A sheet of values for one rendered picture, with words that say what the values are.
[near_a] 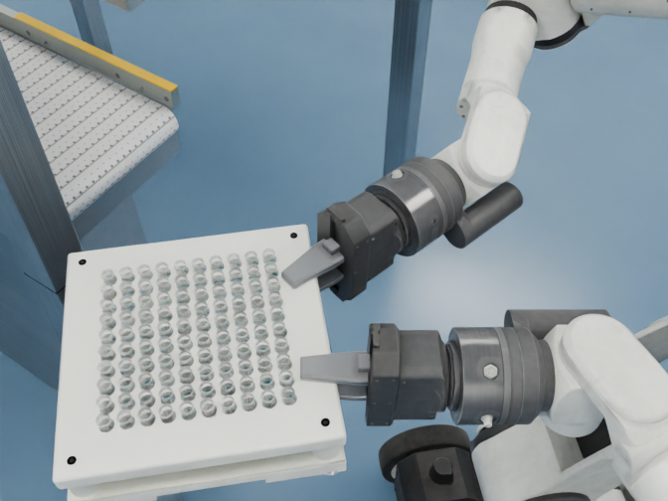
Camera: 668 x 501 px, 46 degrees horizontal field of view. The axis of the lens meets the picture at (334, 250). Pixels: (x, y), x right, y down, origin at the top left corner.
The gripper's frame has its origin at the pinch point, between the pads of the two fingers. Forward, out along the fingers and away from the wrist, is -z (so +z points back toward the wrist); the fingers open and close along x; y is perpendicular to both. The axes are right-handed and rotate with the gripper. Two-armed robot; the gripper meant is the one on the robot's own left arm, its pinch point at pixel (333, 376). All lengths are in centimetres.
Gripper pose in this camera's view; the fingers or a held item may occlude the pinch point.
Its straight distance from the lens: 72.0
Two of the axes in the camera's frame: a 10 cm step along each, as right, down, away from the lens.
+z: 10.0, 0.0, 0.3
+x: -0.2, 6.4, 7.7
